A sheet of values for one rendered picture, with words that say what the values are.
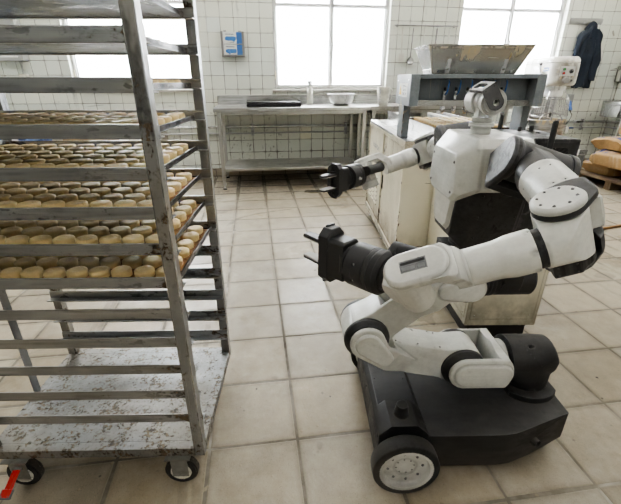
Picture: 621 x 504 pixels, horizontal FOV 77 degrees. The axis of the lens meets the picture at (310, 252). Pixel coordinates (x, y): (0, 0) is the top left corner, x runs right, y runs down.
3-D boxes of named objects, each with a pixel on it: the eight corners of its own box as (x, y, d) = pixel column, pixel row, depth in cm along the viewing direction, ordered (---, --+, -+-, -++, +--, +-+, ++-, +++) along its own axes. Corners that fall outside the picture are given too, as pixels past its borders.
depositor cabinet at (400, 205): (364, 213, 368) (370, 119, 334) (440, 212, 368) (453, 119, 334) (392, 275, 251) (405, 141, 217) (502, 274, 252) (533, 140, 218)
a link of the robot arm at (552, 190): (634, 261, 60) (573, 201, 79) (627, 189, 55) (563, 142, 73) (552, 282, 64) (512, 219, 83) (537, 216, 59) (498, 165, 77)
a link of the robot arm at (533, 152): (562, 211, 80) (538, 185, 92) (591, 171, 75) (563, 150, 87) (509, 193, 80) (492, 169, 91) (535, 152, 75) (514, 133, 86)
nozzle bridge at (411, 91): (392, 133, 247) (397, 74, 233) (505, 133, 248) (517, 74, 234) (404, 141, 217) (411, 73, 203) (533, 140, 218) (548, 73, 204)
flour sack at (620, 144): (616, 154, 438) (621, 139, 431) (587, 148, 476) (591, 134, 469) (671, 153, 447) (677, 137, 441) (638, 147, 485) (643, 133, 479)
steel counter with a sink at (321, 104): (220, 190, 443) (209, 72, 393) (224, 176, 506) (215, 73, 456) (498, 180, 486) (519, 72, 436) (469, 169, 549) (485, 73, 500)
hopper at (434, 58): (412, 74, 231) (414, 48, 226) (505, 74, 232) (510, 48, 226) (425, 73, 205) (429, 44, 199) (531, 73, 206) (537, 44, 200)
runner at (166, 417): (205, 413, 118) (204, 406, 117) (203, 421, 115) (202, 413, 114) (-10, 417, 117) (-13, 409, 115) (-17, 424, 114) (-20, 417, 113)
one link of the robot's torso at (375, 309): (352, 337, 140) (472, 274, 131) (359, 370, 124) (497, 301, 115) (330, 306, 134) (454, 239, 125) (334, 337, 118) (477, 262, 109)
